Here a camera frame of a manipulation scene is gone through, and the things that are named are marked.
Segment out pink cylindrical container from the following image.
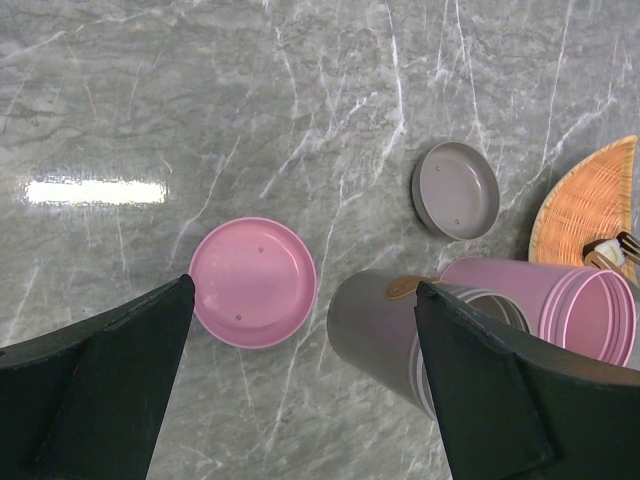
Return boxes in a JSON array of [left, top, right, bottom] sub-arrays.
[[440, 257, 636, 367]]

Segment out pink lid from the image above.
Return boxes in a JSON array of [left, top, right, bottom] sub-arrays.
[[189, 217, 317, 349]]

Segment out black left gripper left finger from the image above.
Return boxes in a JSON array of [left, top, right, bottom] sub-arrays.
[[1, 275, 195, 479]]

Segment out metal food tongs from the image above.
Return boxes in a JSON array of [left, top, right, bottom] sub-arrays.
[[582, 231, 639, 270]]

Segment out grey lid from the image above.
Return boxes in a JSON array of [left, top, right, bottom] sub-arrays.
[[411, 141, 500, 241]]

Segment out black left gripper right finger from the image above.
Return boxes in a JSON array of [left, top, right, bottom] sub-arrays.
[[415, 282, 639, 479]]

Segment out woven bamboo basket tray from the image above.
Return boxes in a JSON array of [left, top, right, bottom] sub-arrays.
[[528, 135, 638, 266]]

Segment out grey cylindrical container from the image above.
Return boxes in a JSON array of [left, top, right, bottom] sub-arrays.
[[327, 270, 532, 418]]

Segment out rice and seaweed sushi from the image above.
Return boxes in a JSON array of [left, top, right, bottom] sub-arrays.
[[583, 238, 626, 267]]

